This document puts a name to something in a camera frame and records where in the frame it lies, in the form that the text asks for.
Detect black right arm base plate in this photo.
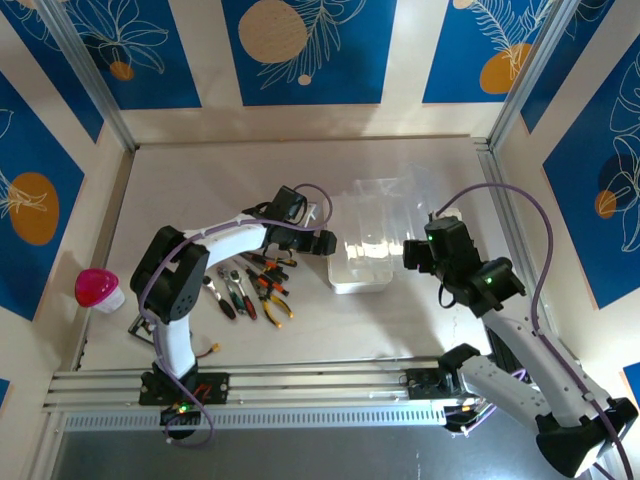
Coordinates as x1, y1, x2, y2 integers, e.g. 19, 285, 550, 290
407, 367, 451, 401

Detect aluminium frame post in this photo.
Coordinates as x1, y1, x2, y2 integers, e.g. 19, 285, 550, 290
37, 0, 139, 152
487, 0, 584, 151

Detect clear plastic tool box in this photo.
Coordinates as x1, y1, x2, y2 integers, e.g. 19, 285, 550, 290
327, 162, 436, 295

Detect green-black handled ratchet wrench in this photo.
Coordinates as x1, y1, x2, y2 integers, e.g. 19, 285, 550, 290
227, 269, 250, 315

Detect yellow-capped black precision screwdriver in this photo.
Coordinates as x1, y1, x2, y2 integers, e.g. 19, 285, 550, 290
239, 251, 299, 267

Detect yellow-handled pliers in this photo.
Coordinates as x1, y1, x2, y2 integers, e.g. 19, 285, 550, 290
257, 293, 296, 330

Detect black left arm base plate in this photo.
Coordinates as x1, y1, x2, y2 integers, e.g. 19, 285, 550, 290
138, 372, 231, 407

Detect aluminium frame rails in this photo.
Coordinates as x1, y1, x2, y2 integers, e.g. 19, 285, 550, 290
42, 355, 594, 416

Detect black controller board with wires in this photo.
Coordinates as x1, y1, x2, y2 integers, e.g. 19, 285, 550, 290
159, 403, 204, 427
444, 397, 499, 434

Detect aluminium side rail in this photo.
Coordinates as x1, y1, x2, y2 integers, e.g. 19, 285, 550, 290
474, 138, 576, 361

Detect slotted grey cable duct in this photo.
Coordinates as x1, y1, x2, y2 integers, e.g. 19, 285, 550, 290
62, 403, 449, 432

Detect pink-lidded plastic cup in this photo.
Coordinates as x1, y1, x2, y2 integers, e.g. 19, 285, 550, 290
74, 268, 126, 315

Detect black aluminium extrusion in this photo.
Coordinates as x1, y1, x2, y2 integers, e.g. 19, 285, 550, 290
487, 329, 526, 386

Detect black display module board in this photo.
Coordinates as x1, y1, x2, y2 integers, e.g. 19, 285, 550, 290
128, 314, 156, 341

